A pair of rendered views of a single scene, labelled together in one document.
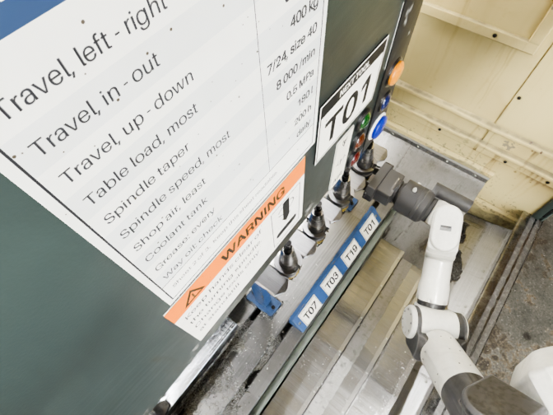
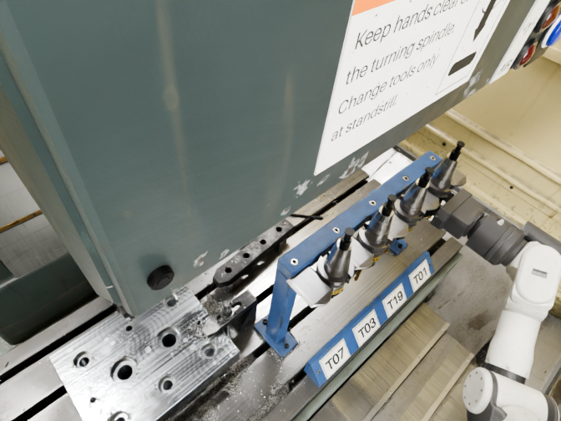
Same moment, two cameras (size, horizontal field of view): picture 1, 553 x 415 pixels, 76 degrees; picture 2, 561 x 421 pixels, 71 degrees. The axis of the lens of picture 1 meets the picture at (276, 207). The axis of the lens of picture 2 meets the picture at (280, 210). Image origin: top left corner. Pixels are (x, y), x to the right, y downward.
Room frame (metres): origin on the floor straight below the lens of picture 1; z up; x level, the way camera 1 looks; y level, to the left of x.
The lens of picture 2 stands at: (-0.09, 0.09, 1.79)
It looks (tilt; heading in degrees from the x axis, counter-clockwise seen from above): 50 degrees down; 0
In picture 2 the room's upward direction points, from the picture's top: 8 degrees clockwise
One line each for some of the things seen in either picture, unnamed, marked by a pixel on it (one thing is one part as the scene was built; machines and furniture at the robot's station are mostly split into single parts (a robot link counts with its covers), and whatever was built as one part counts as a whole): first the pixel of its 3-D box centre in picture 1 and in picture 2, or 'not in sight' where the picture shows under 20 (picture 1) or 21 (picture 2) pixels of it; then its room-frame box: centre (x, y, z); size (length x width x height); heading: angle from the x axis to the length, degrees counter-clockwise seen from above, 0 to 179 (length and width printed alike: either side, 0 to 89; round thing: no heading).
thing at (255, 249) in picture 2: not in sight; (254, 255); (0.46, 0.14, 0.93); 0.26 x 0.05 x 0.06; 144
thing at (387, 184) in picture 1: (394, 189); (472, 221); (0.46, -0.31, 1.19); 0.13 x 0.12 x 0.10; 139
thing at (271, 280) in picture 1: (273, 281); (312, 288); (0.23, 0.02, 1.21); 0.07 x 0.05 x 0.01; 49
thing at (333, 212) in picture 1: (328, 211); (391, 223); (0.40, -0.13, 1.21); 0.07 x 0.05 x 0.01; 49
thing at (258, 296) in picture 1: (259, 286); (280, 307); (0.27, 0.06, 1.05); 0.10 x 0.05 x 0.30; 49
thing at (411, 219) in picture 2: (341, 194); (407, 210); (0.44, -0.16, 1.21); 0.06 x 0.06 x 0.03
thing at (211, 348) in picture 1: (171, 342); (149, 357); (0.16, 0.31, 0.97); 0.29 x 0.23 x 0.05; 139
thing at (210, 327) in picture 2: not in sight; (229, 317); (0.26, 0.17, 0.97); 0.13 x 0.03 x 0.15; 139
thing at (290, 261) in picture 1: (288, 254); (340, 256); (0.28, -0.02, 1.26); 0.04 x 0.04 x 0.07
